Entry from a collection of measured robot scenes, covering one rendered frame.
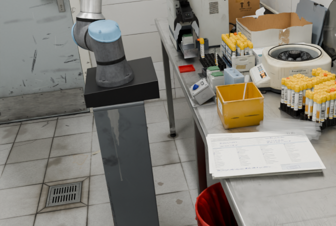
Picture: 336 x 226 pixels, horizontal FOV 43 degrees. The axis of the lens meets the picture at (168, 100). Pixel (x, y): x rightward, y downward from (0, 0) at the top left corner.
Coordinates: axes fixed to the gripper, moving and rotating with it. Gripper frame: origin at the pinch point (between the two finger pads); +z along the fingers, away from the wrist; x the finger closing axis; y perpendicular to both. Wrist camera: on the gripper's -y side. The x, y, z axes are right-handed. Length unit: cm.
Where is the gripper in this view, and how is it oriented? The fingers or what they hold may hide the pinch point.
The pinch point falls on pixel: (187, 39)
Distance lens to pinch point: 204.8
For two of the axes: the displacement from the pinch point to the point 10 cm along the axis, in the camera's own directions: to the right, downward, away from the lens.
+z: 0.9, 9.0, 4.3
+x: -9.9, 1.4, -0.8
